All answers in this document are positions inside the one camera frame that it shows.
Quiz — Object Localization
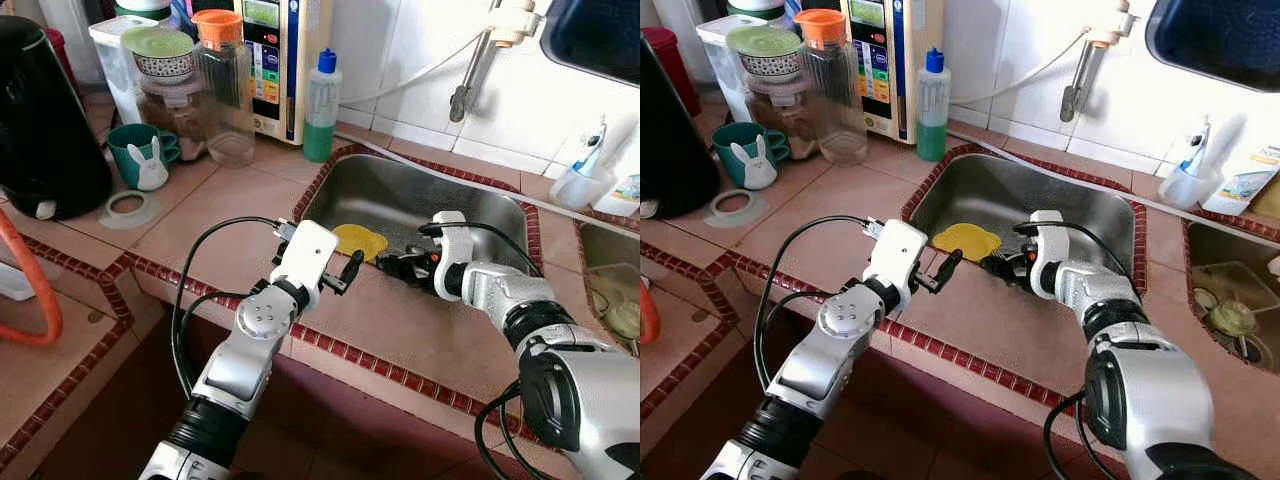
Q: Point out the clear plastic food container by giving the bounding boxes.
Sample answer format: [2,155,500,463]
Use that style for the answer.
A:
[600,262,641,303]
[1194,258,1277,308]

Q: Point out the clear plastic cup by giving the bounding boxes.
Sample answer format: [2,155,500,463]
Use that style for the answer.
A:
[550,163,610,212]
[1160,163,1222,212]

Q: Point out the black kettle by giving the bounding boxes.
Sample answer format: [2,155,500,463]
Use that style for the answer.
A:
[0,15,115,222]
[640,35,722,220]

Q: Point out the green rabbit mug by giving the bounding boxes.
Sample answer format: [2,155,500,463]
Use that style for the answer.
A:
[712,122,792,192]
[107,123,182,192]

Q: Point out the glass jar brown contents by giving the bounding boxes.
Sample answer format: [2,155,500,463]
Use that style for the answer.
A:
[745,75,822,162]
[140,75,212,162]

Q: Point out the yellow plastic bowl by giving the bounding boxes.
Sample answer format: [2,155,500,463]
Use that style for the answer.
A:
[330,222,390,264]
[932,222,1002,264]

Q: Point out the dark red canister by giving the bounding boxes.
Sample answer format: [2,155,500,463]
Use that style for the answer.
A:
[640,27,702,117]
[45,28,84,97]

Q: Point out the beige water purifier appliance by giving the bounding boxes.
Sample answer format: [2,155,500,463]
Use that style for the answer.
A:
[235,0,335,147]
[842,0,947,145]

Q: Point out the green lidded cup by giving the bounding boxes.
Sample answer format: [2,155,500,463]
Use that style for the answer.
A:
[605,300,641,342]
[1208,300,1259,341]

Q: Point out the white green thermos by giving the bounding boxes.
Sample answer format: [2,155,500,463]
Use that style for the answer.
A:
[113,0,174,22]
[725,0,787,20]

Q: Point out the white plastic container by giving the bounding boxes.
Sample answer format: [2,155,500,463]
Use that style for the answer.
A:
[695,13,766,124]
[88,15,151,127]

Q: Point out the blue white toothbrush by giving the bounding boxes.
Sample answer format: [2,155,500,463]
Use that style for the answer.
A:
[1183,117,1215,179]
[575,118,610,180]

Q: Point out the metal faucet beige filter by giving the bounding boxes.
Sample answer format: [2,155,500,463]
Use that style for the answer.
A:
[450,0,542,124]
[1060,0,1142,124]

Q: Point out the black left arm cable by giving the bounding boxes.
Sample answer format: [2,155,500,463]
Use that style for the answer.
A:
[170,215,307,401]
[754,215,887,393]

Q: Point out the green soap bottle blue cap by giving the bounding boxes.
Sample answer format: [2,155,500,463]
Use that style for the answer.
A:
[915,47,952,162]
[303,48,342,164]

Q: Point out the steel sink basin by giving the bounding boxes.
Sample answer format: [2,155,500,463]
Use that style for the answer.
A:
[578,220,641,357]
[903,145,1149,297]
[295,148,544,301]
[1183,215,1280,377]

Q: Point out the white hose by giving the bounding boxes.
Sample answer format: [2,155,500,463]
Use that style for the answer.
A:
[948,28,1087,107]
[338,30,487,107]

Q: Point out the green round lid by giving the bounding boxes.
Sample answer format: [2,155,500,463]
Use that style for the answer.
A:
[726,25,804,59]
[120,27,196,60]

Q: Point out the white detergent bottle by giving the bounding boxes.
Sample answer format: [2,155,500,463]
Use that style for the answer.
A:
[1205,145,1280,217]
[600,175,641,217]

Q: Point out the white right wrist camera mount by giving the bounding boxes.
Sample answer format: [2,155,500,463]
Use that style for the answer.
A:
[432,210,480,302]
[1028,210,1072,300]

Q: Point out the clear plastic ring lid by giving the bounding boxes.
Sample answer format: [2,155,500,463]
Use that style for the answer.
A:
[703,188,769,230]
[98,190,161,232]

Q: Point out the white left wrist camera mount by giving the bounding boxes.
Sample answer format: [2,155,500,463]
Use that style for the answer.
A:
[865,220,930,302]
[270,220,340,302]

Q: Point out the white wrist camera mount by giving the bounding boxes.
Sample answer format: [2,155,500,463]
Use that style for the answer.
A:
[865,220,930,302]
[1028,210,1072,300]
[270,220,340,302]
[432,210,480,302]

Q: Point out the patterned ceramic bowl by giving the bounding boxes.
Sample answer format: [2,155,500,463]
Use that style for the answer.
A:
[133,52,196,82]
[738,52,804,80]

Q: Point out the dark blue plastic basin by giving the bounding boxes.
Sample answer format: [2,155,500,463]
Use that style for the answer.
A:
[1147,0,1280,94]
[540,0,641,87]

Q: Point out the clear pitcher orange lid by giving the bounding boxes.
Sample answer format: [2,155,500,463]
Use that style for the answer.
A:
[795,8,870,167]
[192,8,257,167]

